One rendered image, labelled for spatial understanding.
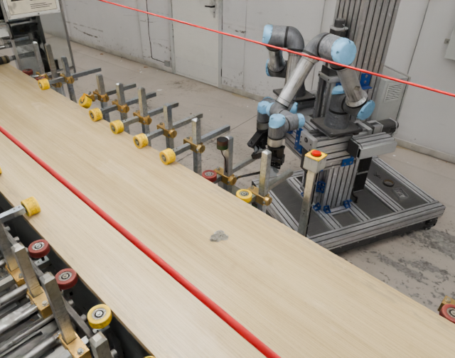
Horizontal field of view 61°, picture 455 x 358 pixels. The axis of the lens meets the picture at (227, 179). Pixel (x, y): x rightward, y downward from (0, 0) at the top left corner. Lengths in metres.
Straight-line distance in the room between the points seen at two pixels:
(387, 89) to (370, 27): 0.43
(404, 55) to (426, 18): 0.37
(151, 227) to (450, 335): 1.21
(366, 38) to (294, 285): 1.51
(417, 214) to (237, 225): 1.80
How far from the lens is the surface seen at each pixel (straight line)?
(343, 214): 3.03
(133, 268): 1.60
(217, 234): 1.68
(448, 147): 4.49
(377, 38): 2.52
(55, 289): 1.33
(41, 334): 1.75
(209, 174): 2.06
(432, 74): 4.29
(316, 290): 1.54
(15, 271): 1.84
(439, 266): 3.22
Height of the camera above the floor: 2.07
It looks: 35 degrees down
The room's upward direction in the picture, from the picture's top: 1 degrees clockwise
